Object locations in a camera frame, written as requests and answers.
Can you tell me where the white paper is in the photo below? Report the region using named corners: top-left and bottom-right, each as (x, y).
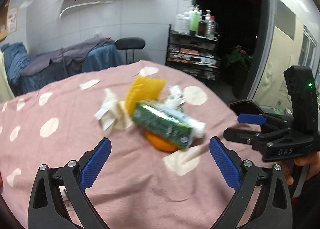
top-left (94, 89), bottom-right (133, 137)

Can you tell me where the green toothpaste box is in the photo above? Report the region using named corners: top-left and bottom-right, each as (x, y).
top-left (132, 100), bottom-right (206, 150)

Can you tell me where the orange peel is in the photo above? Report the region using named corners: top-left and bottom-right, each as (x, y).
top-left (144, 130), bottom-right (180, 153)

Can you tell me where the yellow foam fruit net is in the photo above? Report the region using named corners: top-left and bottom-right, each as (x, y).
top-left (125, 77), bottom-right (166, 116)

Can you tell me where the clear plastic wrapper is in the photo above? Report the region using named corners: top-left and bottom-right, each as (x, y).
top-left (164, 85), bottom-right (185, 112)

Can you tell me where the person's right hand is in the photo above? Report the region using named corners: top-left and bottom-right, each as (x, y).
top-left (278, 150), bottom-right (320, 187)

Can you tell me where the pink polka dot blanket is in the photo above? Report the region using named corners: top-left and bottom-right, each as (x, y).
top-left (1, 61), bottom-right (259, 228)

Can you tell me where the potted plant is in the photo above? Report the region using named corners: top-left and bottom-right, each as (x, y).
top-left (227, 45), bottom-right (253, 71)

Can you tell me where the black mesh trolley cart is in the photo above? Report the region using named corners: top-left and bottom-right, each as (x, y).
top-left (165, 25), bottom-right (221, 83)

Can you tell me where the sliding glass door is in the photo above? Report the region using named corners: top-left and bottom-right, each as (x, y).
top-left (248, 0), bottom-right (319, 109)

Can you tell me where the clear bottle red cap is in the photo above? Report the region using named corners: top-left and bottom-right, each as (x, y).
top-left (205, 10), bottom-right (216, 40)

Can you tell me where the dark brown pump bottle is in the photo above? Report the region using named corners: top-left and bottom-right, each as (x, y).
top-left (197, 15), bottom-right (207, 37)

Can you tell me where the green pump bottle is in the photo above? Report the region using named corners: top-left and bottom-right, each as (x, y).
top-left (190, 5), bottom-right (199, 36)

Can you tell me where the white lotion bottle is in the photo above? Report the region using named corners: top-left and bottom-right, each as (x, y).
top-left (174, 10), bottom-right (190, 34)

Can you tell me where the cream towel on chair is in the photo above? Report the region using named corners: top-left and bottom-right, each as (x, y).
top-left (0, 52), bottom-right (15, 103)

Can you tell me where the blue massage bed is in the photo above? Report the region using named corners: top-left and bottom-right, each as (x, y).
top-left (11, 44), bottom-right (123, 96)

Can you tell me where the grey blanket on bed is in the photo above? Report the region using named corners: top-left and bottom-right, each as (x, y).
top-left (21, 37), bottom-right (115, 77)

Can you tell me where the blue crumpled sheets pile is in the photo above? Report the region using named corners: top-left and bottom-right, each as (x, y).
top-left (1, 42), bottom-right (30, 85)

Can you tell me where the white arc lamp pole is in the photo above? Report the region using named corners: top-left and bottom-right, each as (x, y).
top-left (59, 1), bottom-right (113, 19)

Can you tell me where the wooden cubby shelf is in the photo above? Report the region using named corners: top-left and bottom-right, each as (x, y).
top-left (0, 5), bottom-right (9, 41)

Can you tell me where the wall poster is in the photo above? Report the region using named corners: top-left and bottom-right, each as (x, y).
top-left (7, 7), bottom-right (18, 34)

